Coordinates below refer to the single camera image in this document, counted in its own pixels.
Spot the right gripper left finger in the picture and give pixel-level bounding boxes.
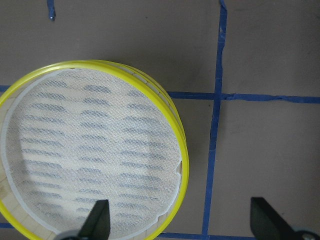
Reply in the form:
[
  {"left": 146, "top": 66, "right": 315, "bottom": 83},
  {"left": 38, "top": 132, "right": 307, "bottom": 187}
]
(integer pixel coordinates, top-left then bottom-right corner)
[{"left": 78, "top": 199, "right": 111, "bottom": 240}]

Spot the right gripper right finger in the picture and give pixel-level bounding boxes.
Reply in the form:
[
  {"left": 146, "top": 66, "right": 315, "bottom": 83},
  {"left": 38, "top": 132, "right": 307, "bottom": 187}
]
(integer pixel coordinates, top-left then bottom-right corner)
[{"left": 250, "top": 197, "right": 300, "bottom": 240}]

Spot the white steamer cloth liner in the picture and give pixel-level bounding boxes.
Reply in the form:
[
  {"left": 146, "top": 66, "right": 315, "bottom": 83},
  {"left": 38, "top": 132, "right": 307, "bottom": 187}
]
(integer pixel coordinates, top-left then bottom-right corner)
[{"left": 0, "top": 67, "right": 183, "bottom": 232}]

